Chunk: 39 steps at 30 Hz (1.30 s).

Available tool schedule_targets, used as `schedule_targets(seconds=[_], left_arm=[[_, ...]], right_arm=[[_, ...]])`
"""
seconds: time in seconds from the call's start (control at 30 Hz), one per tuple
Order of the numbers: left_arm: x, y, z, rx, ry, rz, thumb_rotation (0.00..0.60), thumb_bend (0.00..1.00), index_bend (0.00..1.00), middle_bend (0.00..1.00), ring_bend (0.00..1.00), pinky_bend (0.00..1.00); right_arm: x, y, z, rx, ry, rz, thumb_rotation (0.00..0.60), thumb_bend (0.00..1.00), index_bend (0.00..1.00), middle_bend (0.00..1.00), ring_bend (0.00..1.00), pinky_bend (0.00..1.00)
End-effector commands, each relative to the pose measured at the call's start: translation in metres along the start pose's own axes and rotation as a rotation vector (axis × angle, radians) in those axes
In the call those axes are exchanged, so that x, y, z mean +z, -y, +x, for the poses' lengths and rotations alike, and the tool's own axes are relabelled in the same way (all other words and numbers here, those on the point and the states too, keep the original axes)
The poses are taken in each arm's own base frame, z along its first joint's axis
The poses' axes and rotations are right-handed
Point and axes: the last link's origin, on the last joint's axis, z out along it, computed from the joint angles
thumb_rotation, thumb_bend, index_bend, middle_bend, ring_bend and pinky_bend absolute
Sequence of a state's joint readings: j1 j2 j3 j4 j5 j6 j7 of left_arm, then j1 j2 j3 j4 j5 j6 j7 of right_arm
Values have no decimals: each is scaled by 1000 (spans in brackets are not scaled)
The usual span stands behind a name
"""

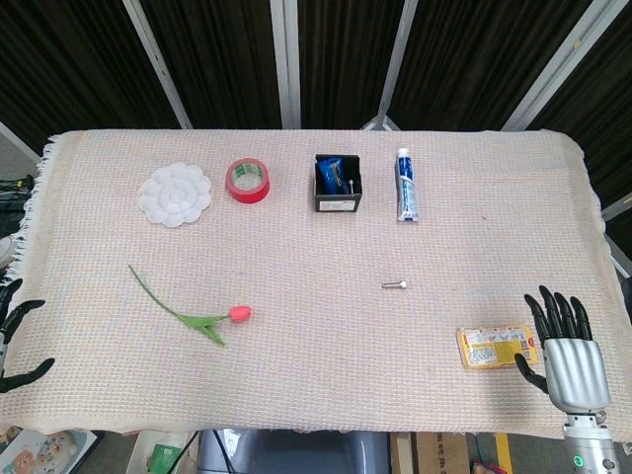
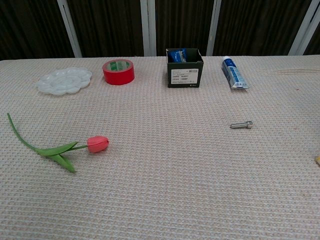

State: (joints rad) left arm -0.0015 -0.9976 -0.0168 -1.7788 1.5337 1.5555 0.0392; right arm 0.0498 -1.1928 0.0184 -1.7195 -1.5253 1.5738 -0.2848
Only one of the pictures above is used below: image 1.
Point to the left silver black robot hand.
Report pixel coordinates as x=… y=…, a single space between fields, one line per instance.
x=15 y=316

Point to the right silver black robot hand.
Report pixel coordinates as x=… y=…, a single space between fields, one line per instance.
x=575 y=368

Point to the small silver screw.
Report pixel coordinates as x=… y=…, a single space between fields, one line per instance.
x=394 y=285

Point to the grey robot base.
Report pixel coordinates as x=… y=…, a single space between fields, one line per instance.
x=296 y=451

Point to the silver metal bolt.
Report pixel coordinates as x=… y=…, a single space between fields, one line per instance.
x=350 y=184

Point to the yellow snack package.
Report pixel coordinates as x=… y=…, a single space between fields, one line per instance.
x=494 y=348

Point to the colourful printed box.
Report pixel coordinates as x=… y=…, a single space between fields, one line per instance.
x=44 y=451

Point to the brown cardboard box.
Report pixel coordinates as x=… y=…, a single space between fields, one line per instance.
x=429 y=454

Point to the white flower-shaped paint palette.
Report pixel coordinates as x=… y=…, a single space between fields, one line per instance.
x=173 y=195

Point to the green paper packet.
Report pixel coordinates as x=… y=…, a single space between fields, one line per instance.
x=161 y=455

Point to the artificial pink tulip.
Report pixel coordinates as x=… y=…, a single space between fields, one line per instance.
x=240 y=313

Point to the white blue toothpaste tube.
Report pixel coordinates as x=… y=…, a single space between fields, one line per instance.
x=407 y=192

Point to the beige woven tablecloth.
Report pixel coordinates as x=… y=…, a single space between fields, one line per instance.
x=316 y=355

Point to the red adhesive tape roll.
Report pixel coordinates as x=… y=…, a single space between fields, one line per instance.
x=247 y=195

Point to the black open cardboard box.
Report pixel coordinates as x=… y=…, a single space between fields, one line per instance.
x=338 y=203

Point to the blue foil packet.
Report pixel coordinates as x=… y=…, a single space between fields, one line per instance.
x=328 y=175

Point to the white aluminium frame post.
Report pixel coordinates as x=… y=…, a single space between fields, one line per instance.
x=395 y=64
x=558 y=64
x=159 y=64
x=287 y=64

